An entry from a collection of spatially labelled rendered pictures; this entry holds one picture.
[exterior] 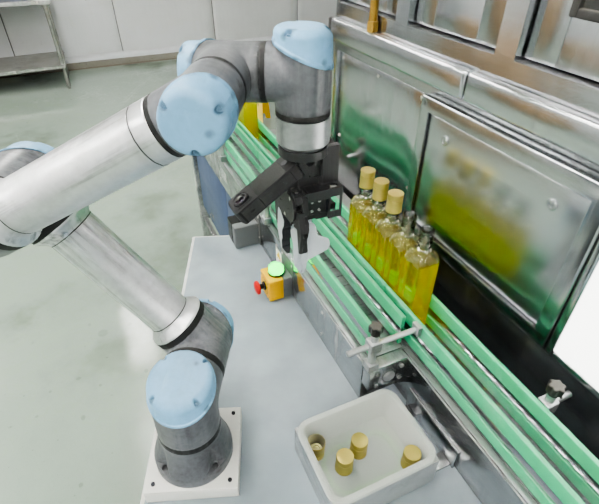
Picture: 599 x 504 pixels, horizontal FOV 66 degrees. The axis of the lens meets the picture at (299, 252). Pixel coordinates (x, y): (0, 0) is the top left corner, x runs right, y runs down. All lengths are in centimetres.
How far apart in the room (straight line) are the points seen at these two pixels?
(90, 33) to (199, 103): 614
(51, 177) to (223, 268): 91
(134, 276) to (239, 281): 58
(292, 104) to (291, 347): 73
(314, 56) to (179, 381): 55
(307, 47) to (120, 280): 50
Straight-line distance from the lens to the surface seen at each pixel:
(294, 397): 110
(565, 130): 85
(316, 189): 68
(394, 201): 99
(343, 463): 95
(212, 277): 141
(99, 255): 83
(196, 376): 83
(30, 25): 658
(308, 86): 60
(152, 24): 664
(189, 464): 93
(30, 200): 63
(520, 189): 92
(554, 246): 90
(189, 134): 48
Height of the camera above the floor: 165
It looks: 37 degrees down
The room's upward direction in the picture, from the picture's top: straight up
